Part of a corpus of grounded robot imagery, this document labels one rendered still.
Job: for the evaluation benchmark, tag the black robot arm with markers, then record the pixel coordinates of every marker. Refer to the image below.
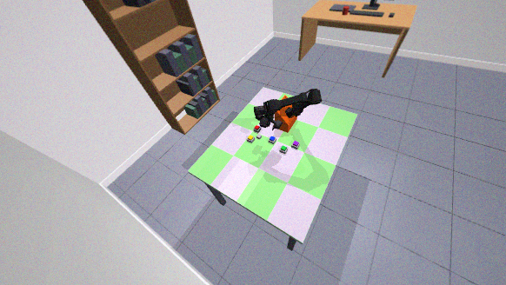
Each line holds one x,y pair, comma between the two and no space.
298,103

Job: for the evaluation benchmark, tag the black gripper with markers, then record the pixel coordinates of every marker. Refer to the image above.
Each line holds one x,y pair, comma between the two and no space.
277,124

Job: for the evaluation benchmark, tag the green button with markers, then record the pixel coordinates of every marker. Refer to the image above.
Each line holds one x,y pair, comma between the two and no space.
283,149

